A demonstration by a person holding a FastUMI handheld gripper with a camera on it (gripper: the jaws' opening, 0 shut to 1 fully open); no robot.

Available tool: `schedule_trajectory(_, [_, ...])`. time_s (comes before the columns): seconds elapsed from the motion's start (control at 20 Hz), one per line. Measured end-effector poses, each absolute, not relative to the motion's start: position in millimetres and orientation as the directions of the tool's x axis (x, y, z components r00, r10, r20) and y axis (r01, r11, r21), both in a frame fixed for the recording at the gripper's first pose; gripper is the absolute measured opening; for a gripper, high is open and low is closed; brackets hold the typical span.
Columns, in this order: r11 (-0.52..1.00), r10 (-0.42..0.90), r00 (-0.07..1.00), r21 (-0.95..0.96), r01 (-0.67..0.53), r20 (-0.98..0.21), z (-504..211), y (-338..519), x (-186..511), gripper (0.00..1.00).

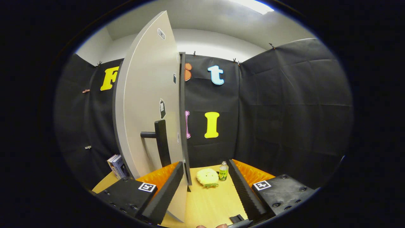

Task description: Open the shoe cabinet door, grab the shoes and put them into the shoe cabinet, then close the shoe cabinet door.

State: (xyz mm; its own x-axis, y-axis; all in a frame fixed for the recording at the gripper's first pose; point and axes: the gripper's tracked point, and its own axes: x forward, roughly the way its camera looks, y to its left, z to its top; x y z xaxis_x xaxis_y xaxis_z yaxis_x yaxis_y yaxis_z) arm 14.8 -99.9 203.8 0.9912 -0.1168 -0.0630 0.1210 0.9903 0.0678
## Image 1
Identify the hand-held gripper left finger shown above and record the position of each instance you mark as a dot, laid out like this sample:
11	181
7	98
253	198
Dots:
164	194

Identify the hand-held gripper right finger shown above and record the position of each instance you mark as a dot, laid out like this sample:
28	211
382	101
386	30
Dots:
245	193

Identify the green drink bottle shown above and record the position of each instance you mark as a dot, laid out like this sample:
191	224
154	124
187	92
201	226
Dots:
223	172

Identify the yellow plush toy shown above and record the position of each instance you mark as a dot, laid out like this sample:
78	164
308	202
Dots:
207	177

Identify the blue cover book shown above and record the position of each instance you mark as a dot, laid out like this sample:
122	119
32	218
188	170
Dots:
119	166

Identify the white spine book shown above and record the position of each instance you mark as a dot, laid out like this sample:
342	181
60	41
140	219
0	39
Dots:
111	164

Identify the black backdrop cloth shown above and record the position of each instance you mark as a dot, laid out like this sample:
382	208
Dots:
284	110

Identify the long ceiling light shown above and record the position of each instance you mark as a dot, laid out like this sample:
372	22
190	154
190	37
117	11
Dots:
256	5

